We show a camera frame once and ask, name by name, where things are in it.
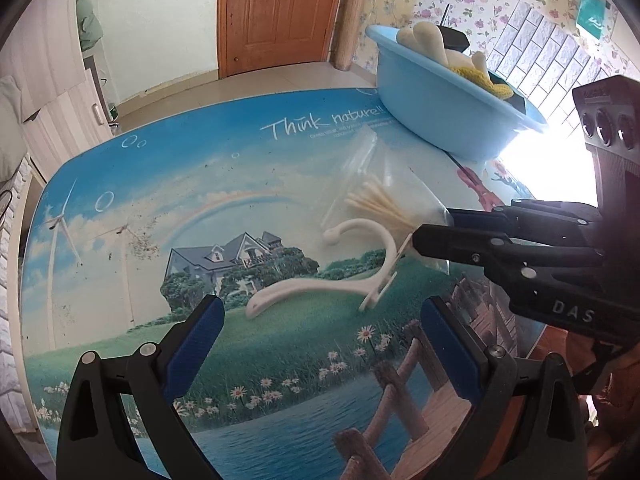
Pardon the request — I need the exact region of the yellow mesh net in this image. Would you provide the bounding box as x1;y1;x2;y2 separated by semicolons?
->
446;55;514;99

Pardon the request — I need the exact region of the grey brick wall sticker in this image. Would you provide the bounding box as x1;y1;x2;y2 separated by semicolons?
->
487;0;617;127

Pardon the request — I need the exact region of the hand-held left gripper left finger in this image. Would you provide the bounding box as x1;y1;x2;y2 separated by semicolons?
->
56;294;226;480

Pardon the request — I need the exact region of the green and white wall packet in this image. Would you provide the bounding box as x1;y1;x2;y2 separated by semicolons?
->
575;0;617;42

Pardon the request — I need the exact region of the black box with green label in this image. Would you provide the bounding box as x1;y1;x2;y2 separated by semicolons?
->
487;72;541;117

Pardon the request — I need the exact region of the clear bag of cotton swabs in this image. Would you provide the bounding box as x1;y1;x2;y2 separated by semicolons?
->
320;125;451;276

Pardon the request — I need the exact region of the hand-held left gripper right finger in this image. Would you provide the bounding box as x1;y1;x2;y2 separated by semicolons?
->
421;296;588;480

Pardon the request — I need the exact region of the grey cloth bag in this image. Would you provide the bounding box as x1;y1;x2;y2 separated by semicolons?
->
0;75;27;177

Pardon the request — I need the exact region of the printed landscape desktop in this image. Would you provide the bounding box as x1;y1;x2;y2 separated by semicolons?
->
20;87;551;480

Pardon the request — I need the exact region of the brown wooden door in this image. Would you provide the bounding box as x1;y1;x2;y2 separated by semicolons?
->
217;0;351;79

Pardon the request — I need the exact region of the grey cabinet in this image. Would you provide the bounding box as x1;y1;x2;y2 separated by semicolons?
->
82;55;109;127

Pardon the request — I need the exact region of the light blue plastic basin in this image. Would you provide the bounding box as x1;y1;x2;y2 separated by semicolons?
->
365;24;548;158

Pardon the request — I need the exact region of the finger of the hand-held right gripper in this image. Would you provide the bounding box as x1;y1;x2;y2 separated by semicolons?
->
412;222;606;292
447;199;604;234

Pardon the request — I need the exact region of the white plastic hook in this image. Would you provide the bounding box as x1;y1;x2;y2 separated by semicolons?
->
246;217;401;320

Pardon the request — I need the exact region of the pale green cloth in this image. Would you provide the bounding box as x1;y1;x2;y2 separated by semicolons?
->
75;0;104;54

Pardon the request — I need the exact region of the wooden pillar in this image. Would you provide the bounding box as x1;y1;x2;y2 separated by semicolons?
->
330;0;374;72

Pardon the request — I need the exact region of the white brick-pattern shelf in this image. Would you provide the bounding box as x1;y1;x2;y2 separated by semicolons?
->
0;157;49;436

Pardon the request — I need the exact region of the white plush toy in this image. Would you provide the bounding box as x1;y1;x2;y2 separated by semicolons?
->
397;21;489;69

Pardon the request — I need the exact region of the white wooden wardrobe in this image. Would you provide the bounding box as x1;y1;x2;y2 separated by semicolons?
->
0;0;117;182

